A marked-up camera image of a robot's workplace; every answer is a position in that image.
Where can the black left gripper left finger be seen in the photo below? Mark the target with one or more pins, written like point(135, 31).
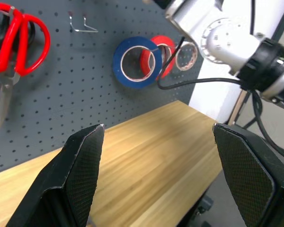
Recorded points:
point(68, 179)

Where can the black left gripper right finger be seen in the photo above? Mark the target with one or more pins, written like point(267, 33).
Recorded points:
point(255, 179)

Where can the blue tape roll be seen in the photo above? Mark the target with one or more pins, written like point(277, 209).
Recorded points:
point(116, 61)

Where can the grey perforated pegboard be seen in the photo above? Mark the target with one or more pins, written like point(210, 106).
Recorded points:
point(73, 82)

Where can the white tape roll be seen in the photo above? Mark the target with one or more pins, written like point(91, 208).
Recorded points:
point(176, 58)

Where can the red tape roll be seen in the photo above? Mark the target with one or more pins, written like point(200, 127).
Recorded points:
point(165, 40)

